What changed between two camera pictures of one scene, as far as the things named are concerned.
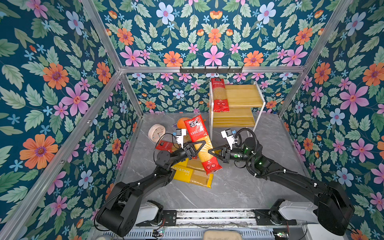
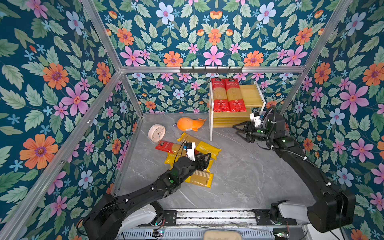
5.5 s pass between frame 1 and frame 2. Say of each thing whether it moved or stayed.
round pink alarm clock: stayed
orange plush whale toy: stayed
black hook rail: stayed
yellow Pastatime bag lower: stayed
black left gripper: moved
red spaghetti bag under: moved
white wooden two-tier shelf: stayed
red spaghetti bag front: stayed
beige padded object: stayed
